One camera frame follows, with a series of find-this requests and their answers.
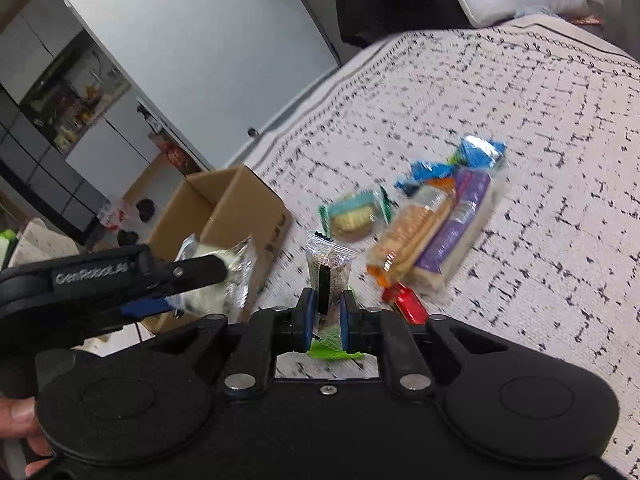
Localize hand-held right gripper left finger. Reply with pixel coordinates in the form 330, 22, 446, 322
167, 287, 321, 399

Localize blue snack packet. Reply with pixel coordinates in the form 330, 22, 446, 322
457, 136, 507, 169
396, 159, 457, 197

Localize cookie packet with green edges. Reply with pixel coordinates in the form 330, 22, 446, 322
319, 186, 397, 242

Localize shelf cabinet with items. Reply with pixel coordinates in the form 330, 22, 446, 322
0, 7, 133, 243

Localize orange cracker packet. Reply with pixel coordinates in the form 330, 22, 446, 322
366, 185, 457, 287

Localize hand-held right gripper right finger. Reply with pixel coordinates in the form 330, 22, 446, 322
339, 289, 507, 396

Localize patterned white bedspread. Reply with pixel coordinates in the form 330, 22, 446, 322
227, 14, 640, 478

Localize red and white plastic bag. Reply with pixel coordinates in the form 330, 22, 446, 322
96, 199, 127, 232

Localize white wardrobe door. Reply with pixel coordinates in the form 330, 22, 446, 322
37, 0, 342, 172

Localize red gold-dotted snack packet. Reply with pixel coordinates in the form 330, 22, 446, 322
381, 281, 430, 325

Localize brown cardboard box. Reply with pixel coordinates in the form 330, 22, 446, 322
140, 164, 293, 336

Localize silver foil snack packet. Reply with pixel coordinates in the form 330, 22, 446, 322
167, 234, 257, 322

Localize purple cracker packet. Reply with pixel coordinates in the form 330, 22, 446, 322
414, 169, 497, 293

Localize person's left hand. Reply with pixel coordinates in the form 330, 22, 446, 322
0, 394, 52, 479

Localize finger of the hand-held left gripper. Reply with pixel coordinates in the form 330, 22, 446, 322
75, 297, 172, 343
150, 254, 230, 300

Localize cream spotted cloth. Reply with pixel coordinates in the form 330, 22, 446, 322
7, 216, 82, 267

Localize clear dark snack packet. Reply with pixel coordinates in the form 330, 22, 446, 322
305, 230, 357, 322

